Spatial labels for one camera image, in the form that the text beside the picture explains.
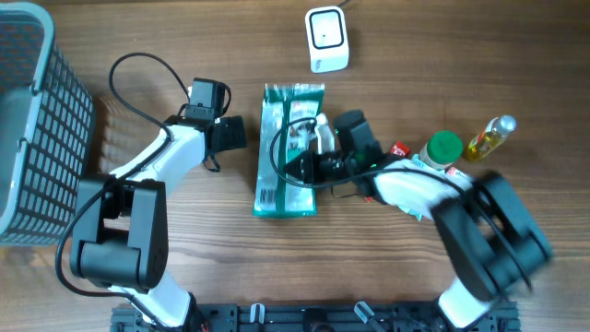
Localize green 3M glove package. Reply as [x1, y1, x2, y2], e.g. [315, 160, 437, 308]
[253, 83, 325, 218]

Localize red coffee stick sachet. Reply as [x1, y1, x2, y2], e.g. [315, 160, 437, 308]
[390, 141, 411, 159]

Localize teal white small packet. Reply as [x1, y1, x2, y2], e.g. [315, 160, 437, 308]
[398, 154, 426, 221]

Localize small green white jar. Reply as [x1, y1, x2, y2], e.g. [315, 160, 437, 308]
[419, 131, 464, 171]

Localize red tissue pack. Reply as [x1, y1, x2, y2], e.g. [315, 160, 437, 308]
[445, 167, 472, 181]

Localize yellow liquid bottle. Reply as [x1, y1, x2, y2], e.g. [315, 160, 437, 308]
[463, 115, 516, 161]

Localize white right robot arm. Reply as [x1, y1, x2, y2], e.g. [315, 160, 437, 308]
[274, 110, 553, 331]

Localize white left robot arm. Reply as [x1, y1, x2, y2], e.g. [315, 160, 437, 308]
[67, 78, 246, 331]

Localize white barcode scanner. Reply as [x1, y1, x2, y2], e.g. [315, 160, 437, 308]
[304, 6, 349, 74]

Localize black plastic mesh basket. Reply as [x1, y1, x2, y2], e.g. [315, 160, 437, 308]
[1, 2, 96, 246]

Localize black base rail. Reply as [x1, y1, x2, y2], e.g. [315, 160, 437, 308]
[110, 301, 522, 332]

